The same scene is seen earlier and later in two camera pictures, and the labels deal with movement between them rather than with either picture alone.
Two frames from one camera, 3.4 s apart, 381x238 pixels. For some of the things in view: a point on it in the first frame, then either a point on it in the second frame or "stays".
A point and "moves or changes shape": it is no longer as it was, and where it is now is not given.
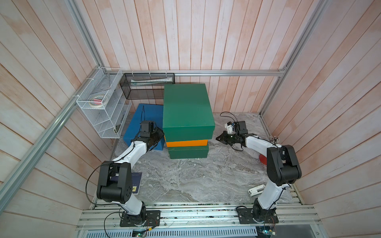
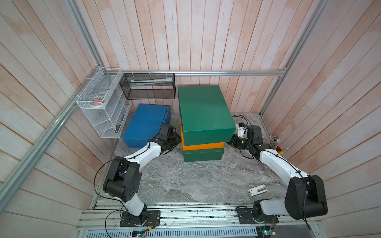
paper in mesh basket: x=134 y=82 stays
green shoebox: x=188 y=152 moves or changes shape
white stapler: x=256 y=190 stays
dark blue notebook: x=136 y=179 stays
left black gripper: x=160 y=133 → x=178 y=138
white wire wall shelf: x=103 y=99 stays
